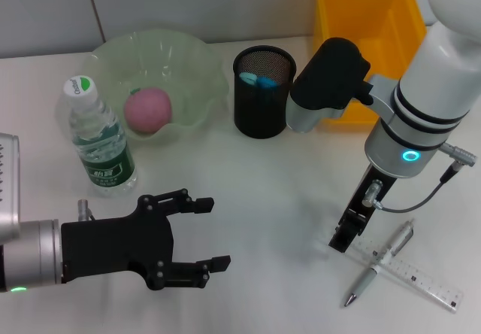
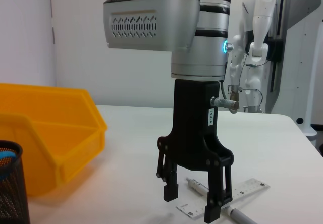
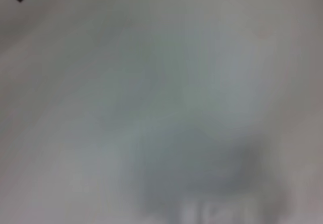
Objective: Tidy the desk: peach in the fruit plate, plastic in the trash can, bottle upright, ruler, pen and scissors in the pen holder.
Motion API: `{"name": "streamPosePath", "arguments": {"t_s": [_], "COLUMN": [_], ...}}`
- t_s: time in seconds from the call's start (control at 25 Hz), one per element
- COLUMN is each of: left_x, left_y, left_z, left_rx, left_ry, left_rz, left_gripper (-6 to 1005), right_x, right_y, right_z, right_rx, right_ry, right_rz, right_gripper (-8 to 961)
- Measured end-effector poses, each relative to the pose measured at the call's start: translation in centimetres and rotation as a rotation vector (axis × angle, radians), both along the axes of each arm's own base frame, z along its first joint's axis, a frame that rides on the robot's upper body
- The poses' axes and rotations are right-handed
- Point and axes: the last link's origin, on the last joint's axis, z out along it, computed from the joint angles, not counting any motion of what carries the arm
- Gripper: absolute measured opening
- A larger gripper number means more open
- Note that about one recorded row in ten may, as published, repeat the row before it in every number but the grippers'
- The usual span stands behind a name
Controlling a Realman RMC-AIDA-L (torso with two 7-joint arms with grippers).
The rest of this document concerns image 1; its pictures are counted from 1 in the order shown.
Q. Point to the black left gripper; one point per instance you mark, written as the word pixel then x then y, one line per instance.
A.
pixel 116 243

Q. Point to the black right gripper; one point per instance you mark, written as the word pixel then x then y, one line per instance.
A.
pixel 376 191

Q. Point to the white silver ballpoint pen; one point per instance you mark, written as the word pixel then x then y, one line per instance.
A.
pixel 370 274

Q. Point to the transparent plastic ruler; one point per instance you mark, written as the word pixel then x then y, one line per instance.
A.
pixel 432 281

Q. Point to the clear plastic water bottle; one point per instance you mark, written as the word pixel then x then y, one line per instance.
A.
pixel 105 153

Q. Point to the pink peach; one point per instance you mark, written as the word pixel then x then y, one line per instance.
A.
pixel 148 110

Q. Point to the blue scissors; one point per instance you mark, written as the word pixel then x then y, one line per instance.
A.
pixel 263 82

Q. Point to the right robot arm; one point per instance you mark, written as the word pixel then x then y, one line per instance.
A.
pixel 432 85

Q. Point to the black mesh pen holder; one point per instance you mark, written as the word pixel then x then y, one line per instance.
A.
pixel 259 112

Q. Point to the green glass fruit bowl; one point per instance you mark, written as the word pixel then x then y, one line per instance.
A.
pixel 169 55

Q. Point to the yellow plastic bin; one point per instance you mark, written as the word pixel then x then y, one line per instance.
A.
pixel 357 10

